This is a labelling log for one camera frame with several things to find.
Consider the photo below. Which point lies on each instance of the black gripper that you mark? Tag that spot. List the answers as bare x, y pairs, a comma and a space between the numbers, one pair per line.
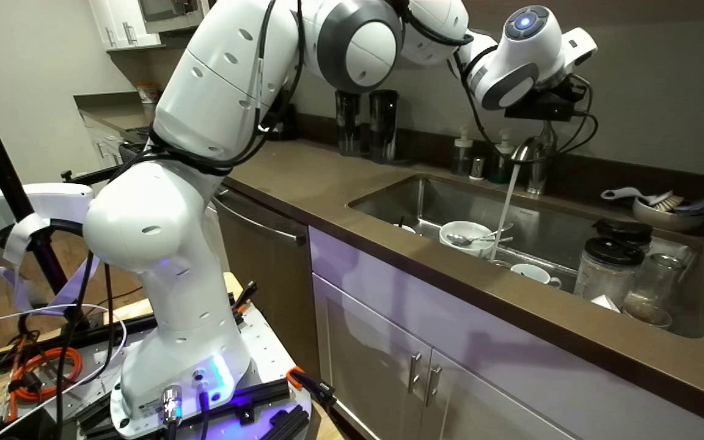
554, 107

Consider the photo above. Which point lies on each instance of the steel kitchen faucet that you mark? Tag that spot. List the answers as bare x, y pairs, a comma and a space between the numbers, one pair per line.
535, 162

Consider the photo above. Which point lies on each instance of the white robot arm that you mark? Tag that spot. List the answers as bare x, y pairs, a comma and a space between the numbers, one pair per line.
212, 115

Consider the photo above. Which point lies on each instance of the green soap dispenser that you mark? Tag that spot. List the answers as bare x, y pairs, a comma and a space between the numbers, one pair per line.
502, 162

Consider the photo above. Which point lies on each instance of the clear blue soap dispenser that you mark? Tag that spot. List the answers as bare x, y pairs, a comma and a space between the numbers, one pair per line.
463, 149

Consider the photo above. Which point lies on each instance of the white blue dish brush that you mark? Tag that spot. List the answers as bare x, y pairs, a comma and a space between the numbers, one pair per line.
631, 192

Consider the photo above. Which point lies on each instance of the beige sponge dish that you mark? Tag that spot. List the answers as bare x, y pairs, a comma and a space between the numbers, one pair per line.
667, 218

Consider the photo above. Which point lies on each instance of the stainless steel sink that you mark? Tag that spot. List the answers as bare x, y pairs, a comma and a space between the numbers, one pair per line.
527, 230

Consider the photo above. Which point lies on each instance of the glass blender jar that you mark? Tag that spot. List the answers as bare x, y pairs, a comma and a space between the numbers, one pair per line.
613, 258

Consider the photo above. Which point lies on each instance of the white bowl in sink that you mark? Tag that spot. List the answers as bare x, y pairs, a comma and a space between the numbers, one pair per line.
471, 237

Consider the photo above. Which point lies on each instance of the white mug in sink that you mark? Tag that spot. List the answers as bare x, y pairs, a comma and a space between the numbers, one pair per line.
537, 273

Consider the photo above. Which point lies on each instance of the blue sponge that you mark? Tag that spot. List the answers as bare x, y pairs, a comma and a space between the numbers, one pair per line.
691, 208

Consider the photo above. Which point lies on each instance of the lilac cabinet front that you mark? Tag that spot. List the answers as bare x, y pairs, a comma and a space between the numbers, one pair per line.
420, 362

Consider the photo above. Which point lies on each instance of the robot cart table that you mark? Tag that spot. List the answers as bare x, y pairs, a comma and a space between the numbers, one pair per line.
272, 400

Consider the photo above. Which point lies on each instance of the black camera stand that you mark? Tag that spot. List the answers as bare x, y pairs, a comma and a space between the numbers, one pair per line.
20, 208

